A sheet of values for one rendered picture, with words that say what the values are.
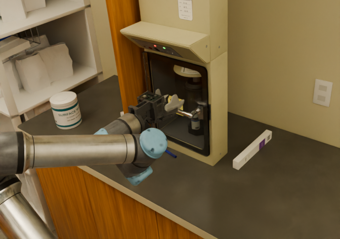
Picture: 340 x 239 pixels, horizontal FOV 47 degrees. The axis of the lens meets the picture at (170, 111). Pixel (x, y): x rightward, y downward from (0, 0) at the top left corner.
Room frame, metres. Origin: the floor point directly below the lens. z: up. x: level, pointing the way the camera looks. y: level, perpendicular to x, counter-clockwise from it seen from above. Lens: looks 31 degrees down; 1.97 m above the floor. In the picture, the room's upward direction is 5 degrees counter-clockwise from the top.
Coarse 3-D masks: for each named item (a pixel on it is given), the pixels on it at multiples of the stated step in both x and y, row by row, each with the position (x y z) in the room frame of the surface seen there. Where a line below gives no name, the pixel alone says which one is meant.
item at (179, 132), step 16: (160, 64) 1.39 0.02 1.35; (176, 64) 1.33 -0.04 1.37; (192, 64) 1.28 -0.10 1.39; (160, 80) 1.39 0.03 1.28; (176, 80) 1.34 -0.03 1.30; (192, 80) 1.28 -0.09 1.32; (192, 96) 1.28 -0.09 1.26; (192, 112) 1.29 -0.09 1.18; (208, 112) 1.24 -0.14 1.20; (160, 128) 1.41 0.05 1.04; (176, 128) 1.35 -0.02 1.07; (192, 128) 1.29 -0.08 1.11; (208, 128) 1.24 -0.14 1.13; (192, 144) 1.29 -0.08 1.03; (208, 144) 1.24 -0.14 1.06
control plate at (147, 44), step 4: (136, 40) 1.37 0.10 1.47; (140, 40) 1.34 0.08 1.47; (140, 44) 1.39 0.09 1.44; (144, 44) 1.37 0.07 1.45; (148, 44) 1.34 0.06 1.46; (152, 44) 1.31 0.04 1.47; (156, 44) 1.29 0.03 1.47; (148, 48) 1.39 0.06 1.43; (152, 48) 1.36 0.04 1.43; (156, 48) 1.33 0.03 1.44; (160, 48) 1.31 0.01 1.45; (168, 48) 1.26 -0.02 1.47; (164, 52) 1.33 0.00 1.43; (168, 52) 1.31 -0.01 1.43; (172, 52) 1.29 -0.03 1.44; (176, 52) 1.26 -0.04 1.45; (180, 56) 1.28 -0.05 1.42
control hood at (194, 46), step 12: (144, 24) 1.41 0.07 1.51; (156, 24) 1.40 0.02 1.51; (132, 36) 1.35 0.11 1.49; (144, 36) 1.29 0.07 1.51; (156, 36) 1.27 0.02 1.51; (168, 36) 1.26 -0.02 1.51; (180, 36) 1.25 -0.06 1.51; (192, 36) 1.24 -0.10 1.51; (204, 36) 1.23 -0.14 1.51; (144, 48) 1.42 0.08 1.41; (180, 48) 1.20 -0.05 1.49; (192, 48) 1.17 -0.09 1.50; (204, 48) 1.22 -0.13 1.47; (192, 60) 1.26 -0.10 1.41; (204, 60) 1.22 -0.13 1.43
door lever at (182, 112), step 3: (180, 111) 1.27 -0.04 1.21; (183, 111) 1.26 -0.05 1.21; (186, 111) 1.26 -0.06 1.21; (195, 111) 1.26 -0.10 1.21; (198, 111) 1.26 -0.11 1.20; (183, 114) 1.25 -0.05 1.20; (186, 114) 1.24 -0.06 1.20; (189, 114) 1.24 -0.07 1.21; (192, 114) 1.23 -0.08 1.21; (195, 114) 1.25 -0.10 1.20; (189, 117) 1.23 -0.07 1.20; (192, 117) 1.23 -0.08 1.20
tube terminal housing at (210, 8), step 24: (144, 0) 1.44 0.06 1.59; (168, 0) 1.36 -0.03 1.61; (192, 0) 1.29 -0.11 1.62; (216, 0) 1.28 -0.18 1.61; (168, 24) 1.37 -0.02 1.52; (192, 24) 1.29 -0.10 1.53; (216, 24) 1.27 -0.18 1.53; (216, 48) 1.27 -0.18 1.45; (216, 72) 1.27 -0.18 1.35; (216, 96) 1.27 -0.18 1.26; (216, 120) 1.27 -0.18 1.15; (168, 144) 1.40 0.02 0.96; (216, 144) 1.26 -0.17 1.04
